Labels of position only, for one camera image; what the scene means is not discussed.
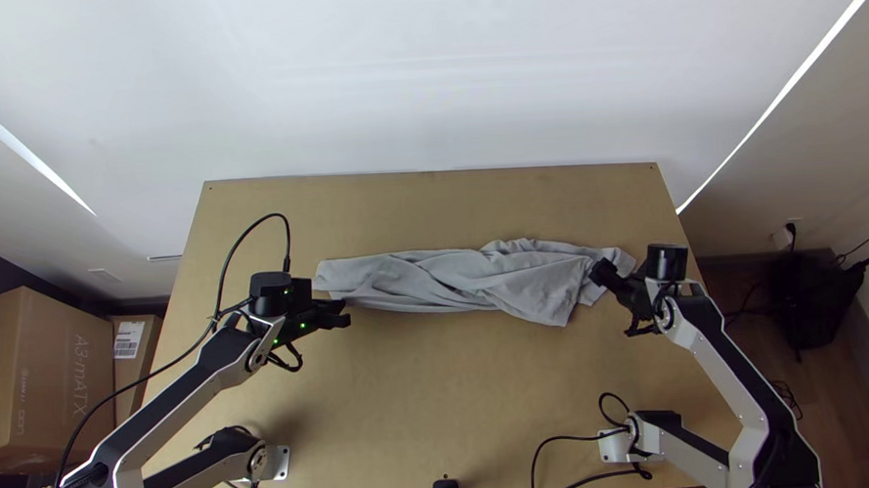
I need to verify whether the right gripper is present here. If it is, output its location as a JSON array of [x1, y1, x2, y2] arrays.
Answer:
[[588, 253, 665, 340]]

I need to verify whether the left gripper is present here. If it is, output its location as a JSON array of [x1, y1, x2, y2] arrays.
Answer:
[[288, 275, 353, 339]]

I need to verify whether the grey t-shirt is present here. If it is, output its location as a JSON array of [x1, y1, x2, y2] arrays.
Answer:
[[311, 232, 640, 339]]

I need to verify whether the small labelled cardboard box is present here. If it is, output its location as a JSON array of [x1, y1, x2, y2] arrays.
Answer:
[[107, 313, 169, 428]]

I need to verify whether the black bag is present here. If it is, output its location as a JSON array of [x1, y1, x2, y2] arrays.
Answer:
[[768, 246, 869, 362]]

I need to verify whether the large brown cardboard box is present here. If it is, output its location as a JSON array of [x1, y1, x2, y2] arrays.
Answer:
[[0, 282, 121, 475]]

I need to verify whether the white wall outlet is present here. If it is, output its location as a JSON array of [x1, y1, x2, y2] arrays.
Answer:
[[770, 218, 804, 253]]

